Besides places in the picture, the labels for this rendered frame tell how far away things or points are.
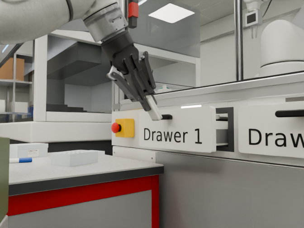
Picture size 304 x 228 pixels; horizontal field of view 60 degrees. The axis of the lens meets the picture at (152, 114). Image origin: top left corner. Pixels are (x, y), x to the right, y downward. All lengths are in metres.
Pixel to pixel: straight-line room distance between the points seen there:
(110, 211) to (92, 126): 0.77
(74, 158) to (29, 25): 0.43
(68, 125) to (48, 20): 0.92
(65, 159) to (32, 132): 0.56
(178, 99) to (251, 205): 0.36
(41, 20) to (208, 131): 0.42
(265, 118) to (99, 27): 0.41
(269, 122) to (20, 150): 0.85
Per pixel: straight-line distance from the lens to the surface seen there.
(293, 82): 0.63
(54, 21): 0.58
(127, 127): 0.99
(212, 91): 0.73
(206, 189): 0.77
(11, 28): 0.55
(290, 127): 0.60
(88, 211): 0.75
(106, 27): 0.61
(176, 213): 0.87
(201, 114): 0.64
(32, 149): 1.11
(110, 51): 0.63
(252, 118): 0.64
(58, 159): 0.87
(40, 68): 1.41
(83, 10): 0.61
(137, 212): 0.84
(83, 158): 0.87
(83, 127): 1.46
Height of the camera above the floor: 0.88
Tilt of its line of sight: 3 degrees up
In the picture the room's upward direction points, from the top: straight up
